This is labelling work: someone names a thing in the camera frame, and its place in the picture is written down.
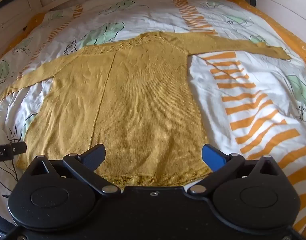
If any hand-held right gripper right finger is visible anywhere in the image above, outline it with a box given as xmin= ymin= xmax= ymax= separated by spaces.
xmin=188 ymin=144 xmax=282 ymax=195

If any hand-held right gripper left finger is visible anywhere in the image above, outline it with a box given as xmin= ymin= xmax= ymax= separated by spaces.
xmin=26 ymin=143 xmax=120 ymax=196

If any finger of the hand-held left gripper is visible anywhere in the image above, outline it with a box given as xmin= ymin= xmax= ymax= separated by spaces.
xmin=9 ymin=141 xmax=27 ymax=155

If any white leaf-print duvet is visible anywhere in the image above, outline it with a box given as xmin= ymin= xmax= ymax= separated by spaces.
xmin=0 ymin=0 xmax=306 ymax=233

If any mustard yellow knit sweater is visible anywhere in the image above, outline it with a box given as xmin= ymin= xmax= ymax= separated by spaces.
xmin=0 ymin=31 xmax=292 ymax=188

